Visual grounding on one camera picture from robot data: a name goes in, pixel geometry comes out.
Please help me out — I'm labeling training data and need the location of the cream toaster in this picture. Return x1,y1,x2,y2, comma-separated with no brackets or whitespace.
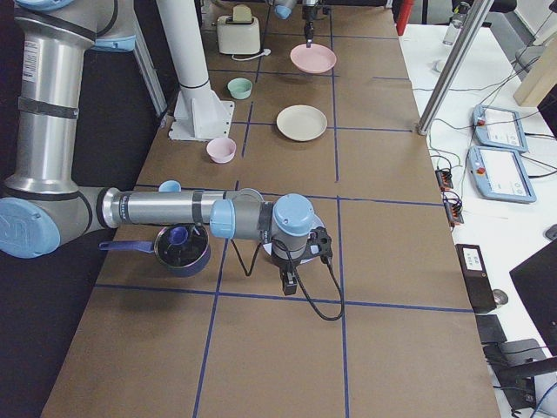
216,16,261,55

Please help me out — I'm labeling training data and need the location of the teach pendant far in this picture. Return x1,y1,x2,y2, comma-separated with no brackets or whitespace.
472,104,528,153

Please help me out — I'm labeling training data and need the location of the aluminium frame post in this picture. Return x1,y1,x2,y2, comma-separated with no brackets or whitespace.
416,0,493,136

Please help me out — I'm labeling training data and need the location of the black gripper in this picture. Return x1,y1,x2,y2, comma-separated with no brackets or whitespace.
302,0,324,47
278,226,332,296

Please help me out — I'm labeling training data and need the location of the cream plate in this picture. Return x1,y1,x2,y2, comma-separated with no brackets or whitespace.
276,104,327,142

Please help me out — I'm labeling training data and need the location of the black box with label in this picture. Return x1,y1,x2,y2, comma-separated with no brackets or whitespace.
455,244,496,314

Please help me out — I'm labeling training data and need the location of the green bowl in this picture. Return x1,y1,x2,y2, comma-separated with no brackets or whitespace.
227,78,253,100

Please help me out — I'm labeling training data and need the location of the slice of toast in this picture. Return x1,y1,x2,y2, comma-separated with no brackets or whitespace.
232,4,252,24

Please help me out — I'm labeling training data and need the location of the teach pendant near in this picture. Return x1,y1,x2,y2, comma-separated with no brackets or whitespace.
466,145,537,204

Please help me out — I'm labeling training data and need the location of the pink plate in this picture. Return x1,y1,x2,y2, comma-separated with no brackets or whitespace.
290,44,337,74

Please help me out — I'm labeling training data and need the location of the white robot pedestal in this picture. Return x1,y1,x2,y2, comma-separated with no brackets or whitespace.
157,0,234,141

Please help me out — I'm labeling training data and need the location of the pink bowl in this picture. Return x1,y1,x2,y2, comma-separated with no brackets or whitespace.
206,138,237,164

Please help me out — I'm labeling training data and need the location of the dark blue saucepan with lid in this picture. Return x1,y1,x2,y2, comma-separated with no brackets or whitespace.
98,224,211,277

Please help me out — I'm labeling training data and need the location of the water bottle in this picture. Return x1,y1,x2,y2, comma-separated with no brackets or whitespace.
443,1,471,46

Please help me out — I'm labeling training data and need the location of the teach pendant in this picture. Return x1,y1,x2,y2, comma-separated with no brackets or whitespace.
466,145,537,204
472,104,528,153

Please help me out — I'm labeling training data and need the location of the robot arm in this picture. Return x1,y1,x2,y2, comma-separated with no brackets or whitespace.
267,0,325,49
1,1,332,295

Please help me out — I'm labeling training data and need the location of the white toaster power cable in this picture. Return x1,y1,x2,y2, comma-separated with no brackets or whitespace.
231,48,273,62

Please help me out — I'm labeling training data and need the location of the blue plate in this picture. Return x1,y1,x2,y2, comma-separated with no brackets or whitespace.
263,218,324,264

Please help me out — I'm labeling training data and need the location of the light blue cup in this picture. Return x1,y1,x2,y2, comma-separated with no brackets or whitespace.
158,179,182,192

